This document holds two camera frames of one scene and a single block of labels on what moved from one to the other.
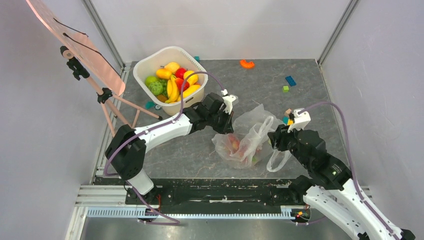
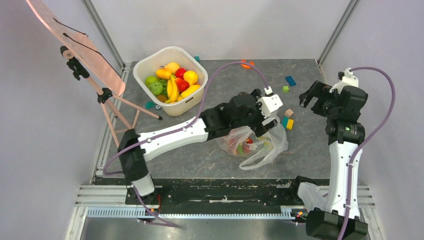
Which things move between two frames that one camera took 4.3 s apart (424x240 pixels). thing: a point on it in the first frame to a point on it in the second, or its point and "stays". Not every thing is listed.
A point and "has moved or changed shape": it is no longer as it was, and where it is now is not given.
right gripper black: x=278 y=138 to x=318 y=93
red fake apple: x=179 y=73 stays
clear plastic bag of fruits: x=248 y=146 has moved or changed shape
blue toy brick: x=290 y=80 stays
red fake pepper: x=179 y=82 stays
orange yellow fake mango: x=164 y=73 stays
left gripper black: x=227 y=128 to x=258 y=128
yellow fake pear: x=192 y=79 stays
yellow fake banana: x=189 y=91 stays
